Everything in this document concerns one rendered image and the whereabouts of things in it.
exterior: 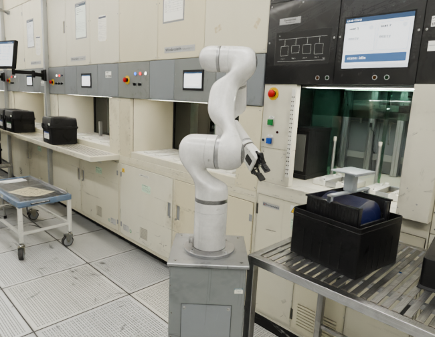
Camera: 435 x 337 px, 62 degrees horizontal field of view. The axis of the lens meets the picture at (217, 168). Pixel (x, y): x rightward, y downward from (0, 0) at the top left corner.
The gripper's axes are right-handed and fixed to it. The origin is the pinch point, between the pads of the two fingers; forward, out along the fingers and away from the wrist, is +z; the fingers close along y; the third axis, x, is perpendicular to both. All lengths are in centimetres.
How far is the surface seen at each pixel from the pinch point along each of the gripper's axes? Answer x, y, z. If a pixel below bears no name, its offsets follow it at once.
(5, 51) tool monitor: -84, -125, -279
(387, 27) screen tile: 49, 60, -15
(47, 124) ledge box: -67, -153, -201
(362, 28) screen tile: 47, 54, -24
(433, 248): 16, 33, 63
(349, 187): 4.0, 32.3, 32.3
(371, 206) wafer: 7, 32, 42
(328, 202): -7.2, 31.6, 34.1
